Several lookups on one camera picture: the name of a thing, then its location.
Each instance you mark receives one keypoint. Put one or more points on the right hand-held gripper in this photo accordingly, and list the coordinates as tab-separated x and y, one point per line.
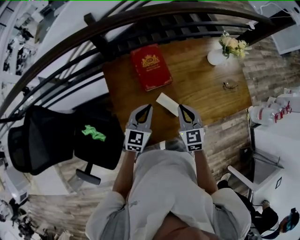
193	138

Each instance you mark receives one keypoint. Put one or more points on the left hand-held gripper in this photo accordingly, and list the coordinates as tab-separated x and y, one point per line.
137	138

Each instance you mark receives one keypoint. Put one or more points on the cream glasses case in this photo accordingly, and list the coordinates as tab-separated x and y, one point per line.
167	104

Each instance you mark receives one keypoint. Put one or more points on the person's left forearm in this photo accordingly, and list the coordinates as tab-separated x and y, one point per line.
124	173

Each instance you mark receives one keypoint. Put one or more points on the person's right forearm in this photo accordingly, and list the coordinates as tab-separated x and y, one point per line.
204	171

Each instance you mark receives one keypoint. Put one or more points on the red hardcover book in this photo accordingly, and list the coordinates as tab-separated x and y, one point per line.
151	66

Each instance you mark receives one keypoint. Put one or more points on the thin-framed eyeglasses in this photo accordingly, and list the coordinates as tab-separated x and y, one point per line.
230	86

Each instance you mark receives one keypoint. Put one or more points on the green crumpled cloth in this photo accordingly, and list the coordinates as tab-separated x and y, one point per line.
93	134

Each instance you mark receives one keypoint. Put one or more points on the white round vase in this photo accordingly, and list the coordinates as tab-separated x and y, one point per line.
215	57

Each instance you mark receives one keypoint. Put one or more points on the person's white shirt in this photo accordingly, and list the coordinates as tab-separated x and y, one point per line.
164	187

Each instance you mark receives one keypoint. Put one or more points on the pack of water bottles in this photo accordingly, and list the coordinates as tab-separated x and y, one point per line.
269	109

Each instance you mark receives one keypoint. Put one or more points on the cream flower bouquet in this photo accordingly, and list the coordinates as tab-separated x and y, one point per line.
233	45

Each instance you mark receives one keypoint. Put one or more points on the white side table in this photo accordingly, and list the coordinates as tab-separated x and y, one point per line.
276	145

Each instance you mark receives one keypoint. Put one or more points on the black mesh office chair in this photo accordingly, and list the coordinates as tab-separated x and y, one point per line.
49	140

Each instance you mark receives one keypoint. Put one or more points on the white flat panel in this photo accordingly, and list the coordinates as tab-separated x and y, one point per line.
289	42

